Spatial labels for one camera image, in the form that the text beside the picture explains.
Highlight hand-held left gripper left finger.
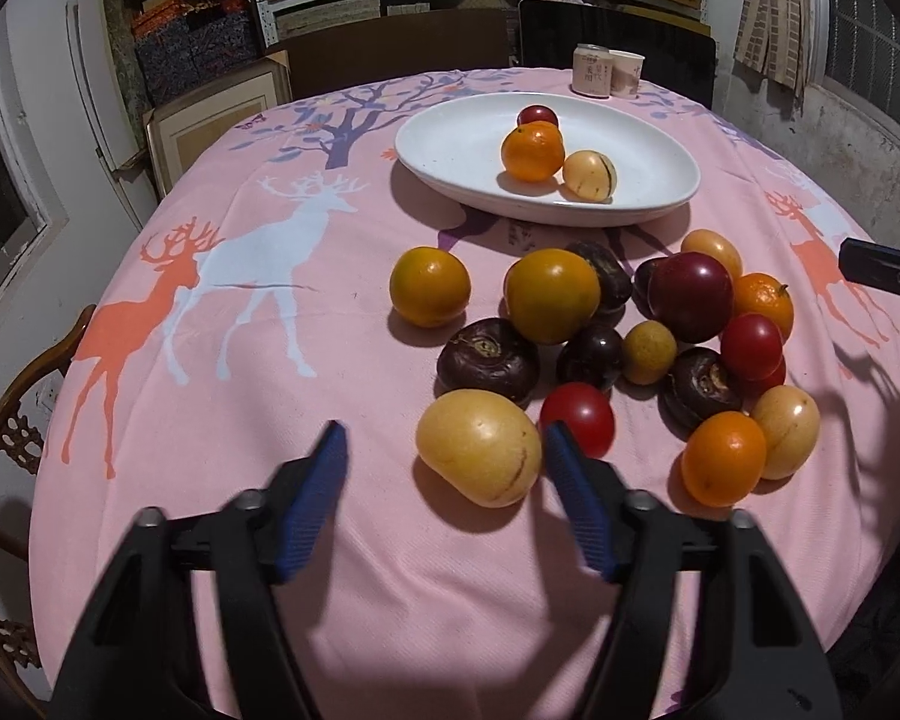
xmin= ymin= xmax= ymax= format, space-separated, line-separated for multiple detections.
xmin=49 ymin=420 xmax=350 ymax=720

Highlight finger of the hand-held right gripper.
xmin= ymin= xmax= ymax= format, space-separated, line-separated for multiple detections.
xmin=838 ymin=238 xmax=900 ymax=293

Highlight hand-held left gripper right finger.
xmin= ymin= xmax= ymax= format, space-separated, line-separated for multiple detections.
xmin=544 ymin=420 xmax=845 ymax=720

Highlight large yellow pepino melon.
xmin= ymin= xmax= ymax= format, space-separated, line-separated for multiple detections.
xmin=415 ymin=388 xmax=544 ymax=509

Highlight small mandarin orange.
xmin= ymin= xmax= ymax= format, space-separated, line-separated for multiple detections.
xmin=731 ymin=273 xmax=795 ymax=342

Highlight small dark purple fruit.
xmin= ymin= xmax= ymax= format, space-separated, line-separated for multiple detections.
xmin=556 ymin=324 xmax=625 ymax=392

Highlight small tan longan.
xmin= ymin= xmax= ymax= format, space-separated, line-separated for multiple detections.
xmin=621 ymin=319 xmax=678 ymax=385

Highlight dark water chestnut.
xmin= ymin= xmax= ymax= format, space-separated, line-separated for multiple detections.
xmin=660 ymin=347 xmax=747 ymax=434
xmin=633 ymin=258 xmax=665 ymax=316
xmin=566 ymin=241 xmax=634 ymax=316
xmin=436 ymin=318 xmax=539 ymax=407

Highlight large orange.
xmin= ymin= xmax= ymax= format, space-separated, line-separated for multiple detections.
xmin=503 ymin=248 xmax=602 ymax=346

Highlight large red plum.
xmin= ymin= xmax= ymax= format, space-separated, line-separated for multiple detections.
xmin=647 ymin=251 xmax=735 ymax=344

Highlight white oval plate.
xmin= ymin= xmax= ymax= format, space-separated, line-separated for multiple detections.
xmin=394 ymin=93 xmax=701 ymax=227

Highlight pink deer print tablecloth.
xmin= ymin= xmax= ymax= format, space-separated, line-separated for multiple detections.
xmin=28 ymin=67 xmax=900 ymax=720

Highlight yellow orange tomato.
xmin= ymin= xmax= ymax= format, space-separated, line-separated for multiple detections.
xmin=388 ymin=247 xmax=472 ymax=329

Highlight window with metal grille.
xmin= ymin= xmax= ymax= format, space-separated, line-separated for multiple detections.
xmin=817 ymin=0 xmax=900 ymax=158

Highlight hanging beige patterned cloth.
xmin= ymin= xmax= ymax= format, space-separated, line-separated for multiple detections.
xmin=733 ymin=0 xmax=815 ymax=95

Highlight carved wooden chair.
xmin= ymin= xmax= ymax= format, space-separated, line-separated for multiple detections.
xmin=0 ymin=304 xmax=98 ymax=720

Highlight pink paper cup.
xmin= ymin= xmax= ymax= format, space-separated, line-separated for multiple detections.
xmin=607 ymin=49 xmax=644 ymax=99

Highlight black chair back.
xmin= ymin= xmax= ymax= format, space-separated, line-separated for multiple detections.
xmin=517 ymin=0 xmax=719 ymax=110

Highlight orange with green stem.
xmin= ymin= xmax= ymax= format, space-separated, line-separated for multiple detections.
xmin=501 ymin=122 xmax=566 ymax=182

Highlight small beige can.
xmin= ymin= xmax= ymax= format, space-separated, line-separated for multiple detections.
xmin=572 ymin=43 xmax=614 ymax=99

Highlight flat cardboard box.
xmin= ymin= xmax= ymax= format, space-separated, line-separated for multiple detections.
xmin=142 ymin=49 xmax=293 ymax=200

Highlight brown chair back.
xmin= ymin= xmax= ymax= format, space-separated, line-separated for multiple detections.
xmin=274 ymin=6 xmax=518 ymax=102

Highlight white panel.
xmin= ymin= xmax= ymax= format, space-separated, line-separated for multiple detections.
xmin=66 ymin=0 xmax=158 ymax=203

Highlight stack of patterned fabric boxes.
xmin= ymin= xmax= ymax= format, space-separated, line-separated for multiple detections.
xmin=131 ymin=0 xmax=263 ymax=110

